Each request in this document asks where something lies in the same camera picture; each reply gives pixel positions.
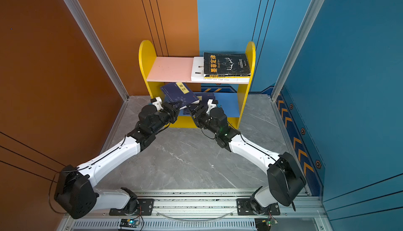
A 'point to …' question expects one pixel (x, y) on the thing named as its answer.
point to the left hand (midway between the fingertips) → (184, 100)
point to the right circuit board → (263, 224)
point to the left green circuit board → (127, 222)
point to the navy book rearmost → (181, 92)
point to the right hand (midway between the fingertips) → (185, 109)
